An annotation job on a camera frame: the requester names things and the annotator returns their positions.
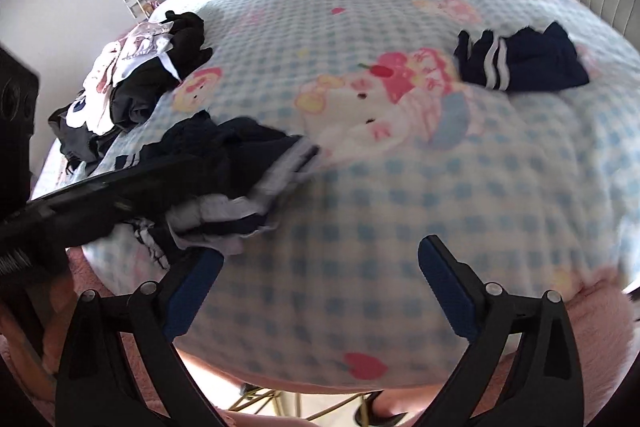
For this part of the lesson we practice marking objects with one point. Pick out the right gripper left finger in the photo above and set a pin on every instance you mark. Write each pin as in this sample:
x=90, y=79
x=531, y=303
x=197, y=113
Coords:
x=159, y=312

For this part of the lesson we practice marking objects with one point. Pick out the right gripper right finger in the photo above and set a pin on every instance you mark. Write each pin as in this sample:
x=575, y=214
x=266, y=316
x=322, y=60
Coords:
x=544, y=385

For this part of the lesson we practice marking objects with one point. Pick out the navy sailor garment white trim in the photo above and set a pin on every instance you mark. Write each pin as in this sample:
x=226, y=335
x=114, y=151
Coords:
x=230, y=183

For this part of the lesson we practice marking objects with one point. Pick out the black and white clothes pile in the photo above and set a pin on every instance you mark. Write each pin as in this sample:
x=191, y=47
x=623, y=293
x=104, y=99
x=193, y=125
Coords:
x=126, y=81

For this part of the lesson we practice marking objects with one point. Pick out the folded navy striped clothes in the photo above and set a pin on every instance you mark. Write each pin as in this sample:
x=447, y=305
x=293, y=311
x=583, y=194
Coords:
x=527, y=61

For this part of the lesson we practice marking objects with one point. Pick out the blue checkered cartoon blanket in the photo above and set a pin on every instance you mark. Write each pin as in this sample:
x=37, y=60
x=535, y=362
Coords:
x=533, y=190

